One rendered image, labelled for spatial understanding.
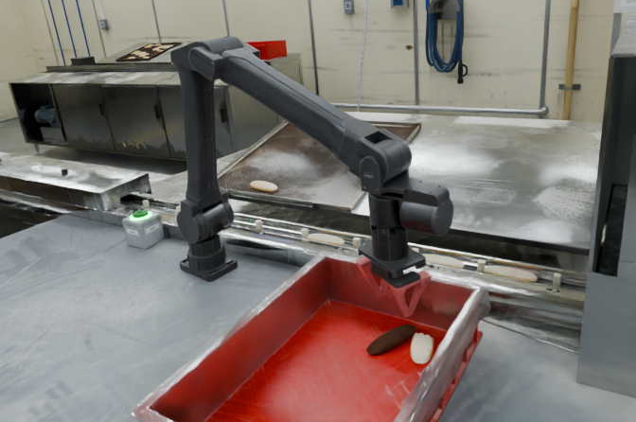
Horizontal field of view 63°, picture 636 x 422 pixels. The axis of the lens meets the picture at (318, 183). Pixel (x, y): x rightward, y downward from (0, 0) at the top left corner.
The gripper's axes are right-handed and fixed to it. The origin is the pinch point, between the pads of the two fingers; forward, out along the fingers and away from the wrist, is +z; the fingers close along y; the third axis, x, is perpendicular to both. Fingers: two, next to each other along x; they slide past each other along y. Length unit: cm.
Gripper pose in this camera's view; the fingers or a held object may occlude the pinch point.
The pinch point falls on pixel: (394, 301)
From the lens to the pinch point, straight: 89.6
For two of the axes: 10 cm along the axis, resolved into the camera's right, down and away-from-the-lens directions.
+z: 1.1, 9.4, 3.3
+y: 4.8, 2.4, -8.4
